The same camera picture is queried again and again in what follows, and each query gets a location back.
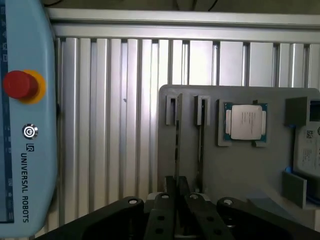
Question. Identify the red emergency stop button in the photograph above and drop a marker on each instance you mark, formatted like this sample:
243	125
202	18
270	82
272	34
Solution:
20	84

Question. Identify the grey parts rack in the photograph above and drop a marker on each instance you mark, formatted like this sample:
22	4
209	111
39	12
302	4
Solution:
237	165

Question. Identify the blue Universal Robots teach pendant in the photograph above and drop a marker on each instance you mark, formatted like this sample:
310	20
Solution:
32	150

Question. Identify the silver CPU on green board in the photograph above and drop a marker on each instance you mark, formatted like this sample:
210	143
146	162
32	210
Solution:
246	121

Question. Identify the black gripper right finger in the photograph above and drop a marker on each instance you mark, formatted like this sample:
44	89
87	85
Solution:
200	220

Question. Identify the disk with white label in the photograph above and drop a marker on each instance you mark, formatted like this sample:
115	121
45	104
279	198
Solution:
310	152

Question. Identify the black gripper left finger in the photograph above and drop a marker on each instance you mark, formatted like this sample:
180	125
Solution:
160	220

